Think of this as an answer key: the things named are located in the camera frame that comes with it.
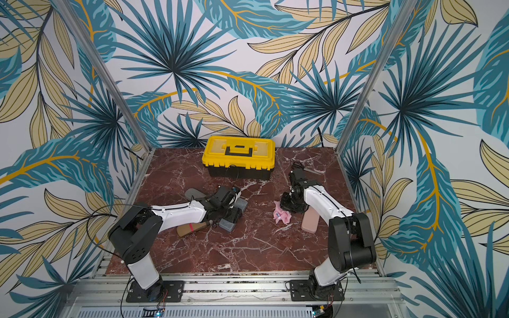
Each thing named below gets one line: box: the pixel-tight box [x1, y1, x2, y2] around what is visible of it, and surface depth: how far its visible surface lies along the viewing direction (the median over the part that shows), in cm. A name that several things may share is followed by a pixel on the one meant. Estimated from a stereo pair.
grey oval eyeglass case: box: [184, 188, 207, 201], surface depth 99 cm
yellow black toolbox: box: [201, 135, 277, 180], surface depth 97 cm
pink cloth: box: [273, 200, 292, 224], surface depth 88 cm
